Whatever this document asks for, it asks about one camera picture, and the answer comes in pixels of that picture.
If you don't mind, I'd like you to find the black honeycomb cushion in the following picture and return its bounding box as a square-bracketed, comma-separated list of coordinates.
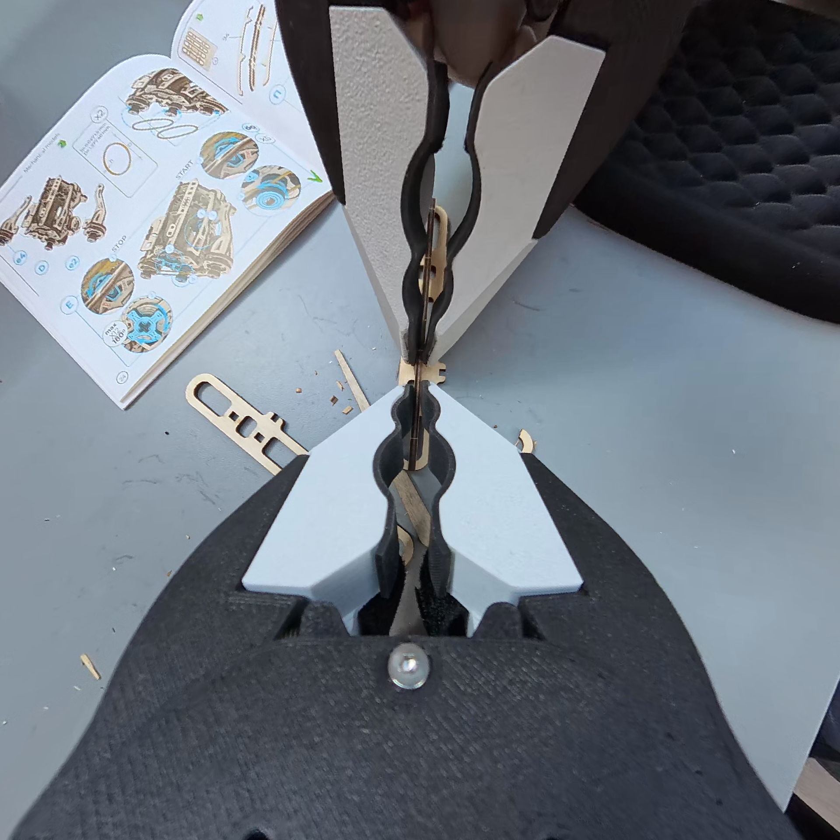
[574, 0, 840, 326]

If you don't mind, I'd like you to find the small cross-shaped wooden part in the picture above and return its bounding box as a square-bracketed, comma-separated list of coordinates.
[398, 357, 448, 386]

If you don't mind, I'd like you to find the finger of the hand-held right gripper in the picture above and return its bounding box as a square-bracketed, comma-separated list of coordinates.
[422, 35, 607, 362]
[327, 5, 452, 362]

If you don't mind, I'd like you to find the long wooden model part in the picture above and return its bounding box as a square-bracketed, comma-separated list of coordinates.
[402, 205, 452, 472]

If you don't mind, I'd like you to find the thin wooden stick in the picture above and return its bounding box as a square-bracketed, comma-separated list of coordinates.
[333, 349, 435, 547]

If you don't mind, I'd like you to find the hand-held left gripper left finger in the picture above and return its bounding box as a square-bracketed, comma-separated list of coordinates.
[240, 385, 417, 636]

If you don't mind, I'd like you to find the slotted wooden bar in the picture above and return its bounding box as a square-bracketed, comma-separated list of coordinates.
[185, 374, 309, 476]

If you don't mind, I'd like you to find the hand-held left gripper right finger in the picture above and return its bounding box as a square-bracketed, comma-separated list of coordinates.
[419, 385, 585, 636]

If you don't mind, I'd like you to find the illustrated instruction booklet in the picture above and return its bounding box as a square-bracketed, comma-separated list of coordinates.
[0, 0, 336, 411]

